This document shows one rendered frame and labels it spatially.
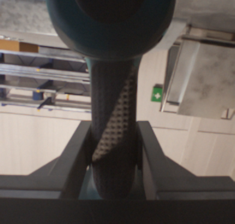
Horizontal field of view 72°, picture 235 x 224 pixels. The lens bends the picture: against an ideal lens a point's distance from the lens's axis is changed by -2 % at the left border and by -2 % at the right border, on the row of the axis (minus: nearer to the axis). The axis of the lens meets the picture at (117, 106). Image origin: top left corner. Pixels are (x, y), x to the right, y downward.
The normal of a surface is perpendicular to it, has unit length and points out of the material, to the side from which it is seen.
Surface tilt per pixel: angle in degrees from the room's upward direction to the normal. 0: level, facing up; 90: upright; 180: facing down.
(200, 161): 90
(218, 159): 90
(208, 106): 78
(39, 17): 67
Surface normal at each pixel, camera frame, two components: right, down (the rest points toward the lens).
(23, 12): -0.06, 0.62
